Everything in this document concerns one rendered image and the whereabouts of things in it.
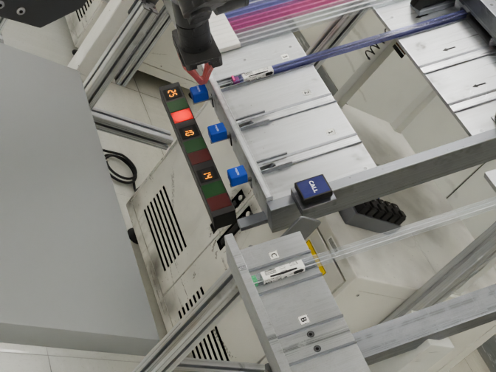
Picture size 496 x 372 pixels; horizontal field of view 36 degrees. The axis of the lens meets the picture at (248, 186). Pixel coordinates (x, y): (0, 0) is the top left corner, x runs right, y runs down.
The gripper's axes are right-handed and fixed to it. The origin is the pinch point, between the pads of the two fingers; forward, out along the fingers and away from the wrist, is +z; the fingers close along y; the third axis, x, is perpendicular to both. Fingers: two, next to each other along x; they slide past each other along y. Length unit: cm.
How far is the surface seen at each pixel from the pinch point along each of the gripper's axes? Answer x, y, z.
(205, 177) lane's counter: 5.8, -20.6, 2.5
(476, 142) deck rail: -39, -32, 1
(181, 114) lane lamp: 5.6, -4.2, 2.8
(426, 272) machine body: -38, -27, 49
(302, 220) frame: -5.7, -37.3, -0.7
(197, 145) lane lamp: 5.1, -13.0, 2.6
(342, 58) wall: -103, 172, 177
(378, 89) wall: -109, 139, 172
